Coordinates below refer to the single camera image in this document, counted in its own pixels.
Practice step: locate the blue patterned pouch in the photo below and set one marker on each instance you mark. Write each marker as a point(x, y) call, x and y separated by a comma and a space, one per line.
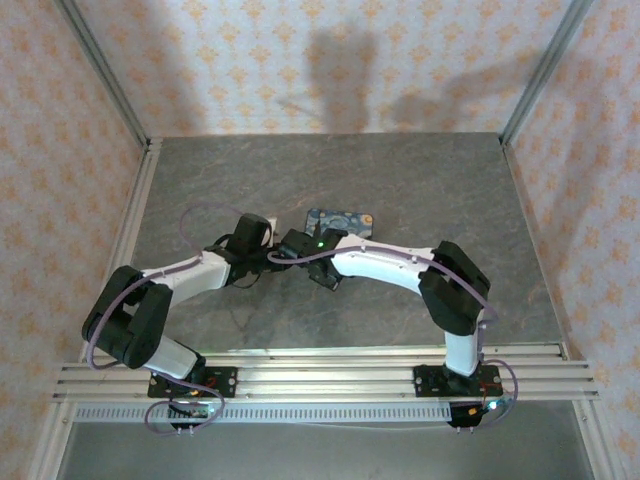
point(350, 222)

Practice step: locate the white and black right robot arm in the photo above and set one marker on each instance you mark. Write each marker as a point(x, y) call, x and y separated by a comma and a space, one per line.
point(380, 260)

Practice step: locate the aluminium cross rail beam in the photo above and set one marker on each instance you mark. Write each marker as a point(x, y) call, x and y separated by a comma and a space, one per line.
point(325, 380)

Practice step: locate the aluminium side rail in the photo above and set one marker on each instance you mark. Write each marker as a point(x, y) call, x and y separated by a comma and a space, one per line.
point(125, 240)

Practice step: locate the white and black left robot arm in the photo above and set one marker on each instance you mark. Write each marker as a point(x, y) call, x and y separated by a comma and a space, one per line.
point(170, 357)

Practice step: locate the black controller board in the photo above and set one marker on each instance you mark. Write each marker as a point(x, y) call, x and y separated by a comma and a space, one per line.
point(470, 412)
point(192, 411)

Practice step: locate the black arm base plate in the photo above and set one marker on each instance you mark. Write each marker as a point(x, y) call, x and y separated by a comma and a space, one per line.
point(225, 382)
point(427, 382)

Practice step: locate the aluminium frame post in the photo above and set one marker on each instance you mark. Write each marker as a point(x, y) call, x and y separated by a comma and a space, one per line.
point(107, 85)
point(542, 75)

